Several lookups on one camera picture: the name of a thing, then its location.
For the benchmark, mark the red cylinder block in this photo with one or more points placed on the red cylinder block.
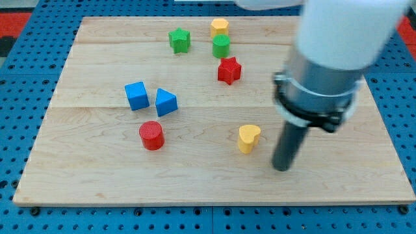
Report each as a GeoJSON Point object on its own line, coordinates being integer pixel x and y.
{"type": "Point", "coordinates": [151, 134]}

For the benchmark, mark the blue triangle block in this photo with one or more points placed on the blue triangle block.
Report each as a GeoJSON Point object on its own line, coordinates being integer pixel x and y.
{"type": "Point", "coordinates": [166, 102]}

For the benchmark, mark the green cylinder block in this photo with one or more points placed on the green cylinder block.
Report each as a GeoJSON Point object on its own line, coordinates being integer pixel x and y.
{"type": "Point", "coordinates": [221, 44]}

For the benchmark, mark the blue cube block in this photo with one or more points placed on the blue cube block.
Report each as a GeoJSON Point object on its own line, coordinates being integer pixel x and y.
{"type": "Point", "coordinates": [137, 96]}

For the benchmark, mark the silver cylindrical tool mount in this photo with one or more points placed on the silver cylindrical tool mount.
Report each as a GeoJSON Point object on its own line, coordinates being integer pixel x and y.
{"type": "Point", "coordinates": [310, 95]}

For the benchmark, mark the red star block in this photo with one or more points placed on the red star block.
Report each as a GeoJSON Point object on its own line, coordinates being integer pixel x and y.
{"type": "Point", "coordinates": [229, 70]}

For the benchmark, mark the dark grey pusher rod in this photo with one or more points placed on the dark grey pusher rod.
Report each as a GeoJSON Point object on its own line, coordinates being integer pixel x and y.
{"type": "Point", "coordinates": [289, 143]}

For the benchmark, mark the yellow hexagon block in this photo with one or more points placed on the yellow hexagon block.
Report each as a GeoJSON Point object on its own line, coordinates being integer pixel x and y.
{"type": "Point", "coordinates": [219, 26]}

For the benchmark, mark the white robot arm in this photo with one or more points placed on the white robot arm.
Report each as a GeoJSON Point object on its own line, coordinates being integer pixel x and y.
{"type": "Point", "coordinates": [336, 42]}

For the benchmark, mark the light wooden board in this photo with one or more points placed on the light wooden board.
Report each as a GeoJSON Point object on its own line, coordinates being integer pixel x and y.
{"type": "Point", "coordinates": [88, 152]}

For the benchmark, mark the green star block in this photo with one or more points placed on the green star block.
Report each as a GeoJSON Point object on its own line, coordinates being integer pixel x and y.
{"type": "Point", "coordinates": [179, 40]}

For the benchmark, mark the yellow heart block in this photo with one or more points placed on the yellow heart block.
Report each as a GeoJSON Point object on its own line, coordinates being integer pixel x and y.
{"type": "Point", "coordinates": [248, 138]}

